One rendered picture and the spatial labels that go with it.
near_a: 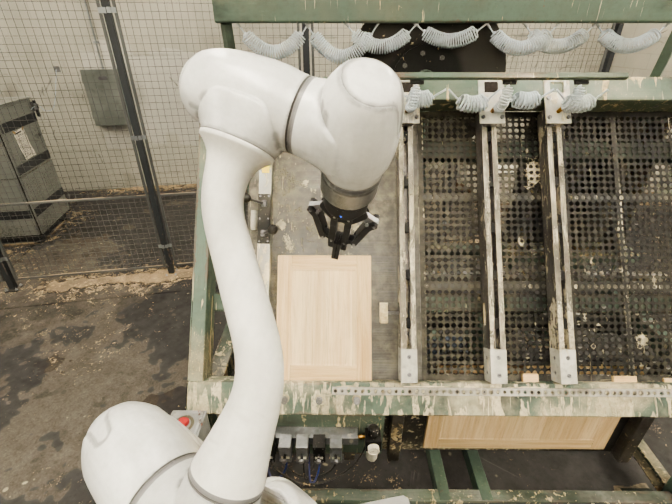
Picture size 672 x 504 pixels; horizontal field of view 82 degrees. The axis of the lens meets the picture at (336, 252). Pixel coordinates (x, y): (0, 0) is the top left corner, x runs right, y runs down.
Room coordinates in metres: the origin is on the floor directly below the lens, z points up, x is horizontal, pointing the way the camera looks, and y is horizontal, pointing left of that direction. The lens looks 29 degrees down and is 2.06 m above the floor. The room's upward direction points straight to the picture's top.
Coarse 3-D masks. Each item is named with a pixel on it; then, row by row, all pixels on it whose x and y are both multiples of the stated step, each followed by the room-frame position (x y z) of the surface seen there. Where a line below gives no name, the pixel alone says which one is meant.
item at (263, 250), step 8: (272, 168) 1.55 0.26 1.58; (264, 176) 1.52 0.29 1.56; (272, 176) 1.54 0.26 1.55; (264, 184) 1.50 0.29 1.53; (272, 184) 1.52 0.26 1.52; (264, 192) 1.48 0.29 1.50; (272, 192) 1.51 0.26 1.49; (272, 200) 1.49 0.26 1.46; (264, 248) 1.35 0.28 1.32; (264, 256) 1.33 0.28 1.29; (264, 264) 1.31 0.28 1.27; (264, 272) 1.29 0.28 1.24; (264, 280) 1.27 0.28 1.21
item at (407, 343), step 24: (408, 120) 1.58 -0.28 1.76; (408, 144) 1.56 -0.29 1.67; (408, 168) 1.50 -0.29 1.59; (408, 192) 1.45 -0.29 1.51; (408, 216) 1.40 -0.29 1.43; (408, 240) 1.35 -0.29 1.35; (408, 264) 1.30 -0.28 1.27; (408, 288) 1.25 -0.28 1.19; (408, 312) 1.20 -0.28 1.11; (408, 336) 1.15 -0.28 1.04; (408, 360) 1.07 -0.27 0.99
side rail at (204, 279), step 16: (208, 256) 1.32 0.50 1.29; (208, 272) 1.29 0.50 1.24; (192, 288) 1.25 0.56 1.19; (208, 288) 1.26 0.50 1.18; (192, 304) 1.21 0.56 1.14; (208, 304) 1.23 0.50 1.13; (192, 320) 1.18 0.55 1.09; (208, 320) 1.20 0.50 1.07; (192, 336) 1.14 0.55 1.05; (208, 336) 1.17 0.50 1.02; (192, 352) 1.11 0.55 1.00; (208, 352) 1.14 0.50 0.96; (192, 368) 1.07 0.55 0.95; (208, 368) 1.11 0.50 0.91
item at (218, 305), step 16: (448, 144) 1.67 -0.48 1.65; (592, 144) 1.67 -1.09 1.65; (624, 144) 1.67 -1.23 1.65; (448, 160) 1.66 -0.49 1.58; (512, 160) 1.65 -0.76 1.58; (576, 160) 1.65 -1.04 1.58; (592, 160) 1.65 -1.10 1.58; (624, 160) 1.65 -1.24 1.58; (656, 160) 1.65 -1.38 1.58; (432, 304) 1.27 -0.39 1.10; (448, 304) 1.27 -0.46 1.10; (464, 304) 1.27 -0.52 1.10; (480, 304) 1.27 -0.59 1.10; (512, 304) 1.27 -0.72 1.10; (544, 304) 1.27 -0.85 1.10; (576, 304) 1.27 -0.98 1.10; (656, 304) 1.27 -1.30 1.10
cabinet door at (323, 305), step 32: (288, 256) 1.35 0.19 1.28; (320, 256) 1.35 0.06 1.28; (352, 256) 1.34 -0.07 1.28; (288, 288) 1.27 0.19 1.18; (320, 288) 1.27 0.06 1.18; (352, 288) 1.27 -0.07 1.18; (288, 320) 1.20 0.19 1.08; (320, 320) 1.20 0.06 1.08; (352, 320) 1.20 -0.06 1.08; (288, 352) 1.13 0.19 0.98; (320, 352) 1.13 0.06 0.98; (352, 352) 1.13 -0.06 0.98
